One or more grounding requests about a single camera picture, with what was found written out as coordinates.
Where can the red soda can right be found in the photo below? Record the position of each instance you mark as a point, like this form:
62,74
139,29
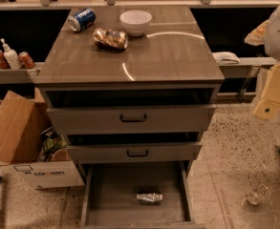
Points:
27,60

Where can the brown cardboard box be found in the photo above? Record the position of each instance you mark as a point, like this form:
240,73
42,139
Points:
21,125

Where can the white bowl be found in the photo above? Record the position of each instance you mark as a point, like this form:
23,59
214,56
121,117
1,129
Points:
135,22

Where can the crushed gold can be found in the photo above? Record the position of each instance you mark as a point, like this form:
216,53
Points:
109,39

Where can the white pump bottle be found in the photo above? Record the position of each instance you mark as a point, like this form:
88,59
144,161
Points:
11,56

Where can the middle grey drawer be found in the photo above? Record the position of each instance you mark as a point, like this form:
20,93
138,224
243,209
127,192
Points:
148,152

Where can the bottom open grey drawer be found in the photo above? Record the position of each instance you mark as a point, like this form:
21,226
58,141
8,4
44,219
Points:
110,197

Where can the top grey drawer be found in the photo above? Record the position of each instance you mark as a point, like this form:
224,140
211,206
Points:
131,120

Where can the white folded cloth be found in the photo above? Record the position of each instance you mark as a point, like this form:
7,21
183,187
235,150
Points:
223,58

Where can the grey wall shelf rail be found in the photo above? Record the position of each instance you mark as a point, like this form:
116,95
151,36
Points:
21,76

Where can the green snack bag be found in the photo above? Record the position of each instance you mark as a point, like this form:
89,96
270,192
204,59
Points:
51,142

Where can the red soda can left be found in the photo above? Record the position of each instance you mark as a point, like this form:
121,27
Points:
3,62

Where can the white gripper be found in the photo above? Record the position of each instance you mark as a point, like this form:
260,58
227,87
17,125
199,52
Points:
268,34

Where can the blue pepsi can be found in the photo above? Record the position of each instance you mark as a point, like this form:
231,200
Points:
82,19

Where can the grey drawer cabinet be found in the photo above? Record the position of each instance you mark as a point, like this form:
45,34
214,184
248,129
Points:
170,65

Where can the white printed cardboard box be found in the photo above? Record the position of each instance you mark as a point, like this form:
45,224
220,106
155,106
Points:
47,175

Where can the red soda can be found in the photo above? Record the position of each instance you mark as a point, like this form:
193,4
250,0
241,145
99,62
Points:
27,60
3,62

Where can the silver redbull can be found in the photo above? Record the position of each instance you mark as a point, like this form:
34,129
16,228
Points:
149,198

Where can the clear glass on floor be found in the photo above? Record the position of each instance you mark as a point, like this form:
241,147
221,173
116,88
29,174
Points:
260,194

